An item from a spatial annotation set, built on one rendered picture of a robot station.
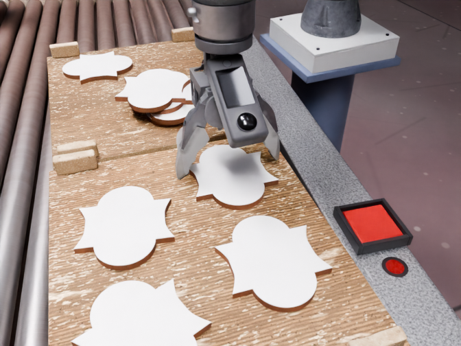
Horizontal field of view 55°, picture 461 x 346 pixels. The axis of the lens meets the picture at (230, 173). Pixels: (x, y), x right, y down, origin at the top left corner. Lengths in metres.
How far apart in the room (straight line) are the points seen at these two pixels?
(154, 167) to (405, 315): 0.39
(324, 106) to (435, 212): 1.03
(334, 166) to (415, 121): 2.01
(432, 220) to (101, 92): 1.56
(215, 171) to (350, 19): 0.64
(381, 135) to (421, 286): 1.98
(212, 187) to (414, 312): 0.29
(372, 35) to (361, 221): 0.67
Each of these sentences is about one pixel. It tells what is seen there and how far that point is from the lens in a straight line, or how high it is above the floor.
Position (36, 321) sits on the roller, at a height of 0.92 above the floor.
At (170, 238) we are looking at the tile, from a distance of 0.56.
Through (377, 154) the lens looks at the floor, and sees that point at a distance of 2.38.
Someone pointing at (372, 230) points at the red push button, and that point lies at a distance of 0.62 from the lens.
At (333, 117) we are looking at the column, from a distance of 1.27.
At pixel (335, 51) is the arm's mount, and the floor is 0.92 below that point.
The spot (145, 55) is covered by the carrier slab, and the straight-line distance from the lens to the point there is 1.03.
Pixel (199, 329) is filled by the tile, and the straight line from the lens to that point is 0.48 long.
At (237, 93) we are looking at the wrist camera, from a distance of 0.54.
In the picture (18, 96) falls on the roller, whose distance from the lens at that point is 1.01.
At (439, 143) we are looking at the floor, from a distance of 2.58.
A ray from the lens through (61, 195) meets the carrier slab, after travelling 0.67.
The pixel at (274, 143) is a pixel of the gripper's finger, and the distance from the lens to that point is 0.64.
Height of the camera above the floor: 1.35
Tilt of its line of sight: 39 degrees down
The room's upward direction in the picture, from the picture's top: straight up
